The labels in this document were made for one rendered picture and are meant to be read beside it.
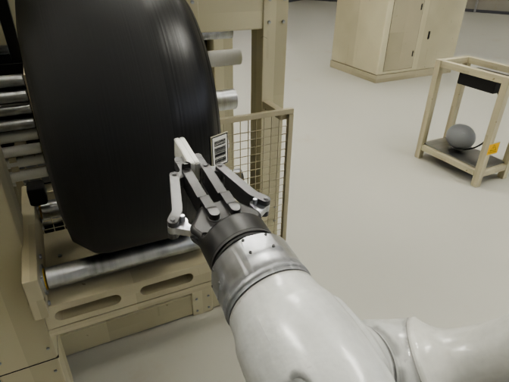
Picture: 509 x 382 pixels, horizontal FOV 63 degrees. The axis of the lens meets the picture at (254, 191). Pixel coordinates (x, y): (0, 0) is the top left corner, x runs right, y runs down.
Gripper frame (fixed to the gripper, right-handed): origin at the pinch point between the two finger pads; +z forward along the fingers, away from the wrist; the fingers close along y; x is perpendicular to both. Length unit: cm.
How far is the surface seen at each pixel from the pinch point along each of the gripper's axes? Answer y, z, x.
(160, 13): -3.4, 23.4, -12.8
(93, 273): 14.6, 17.3, 35.7
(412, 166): -233, 146, 143
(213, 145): -8.3, 10.9, 5.7
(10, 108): 26, 68, 22
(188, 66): -5.6, 16.3, -6.5
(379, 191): -181, 125, 141
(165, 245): -0.8, 18.5, 34.0
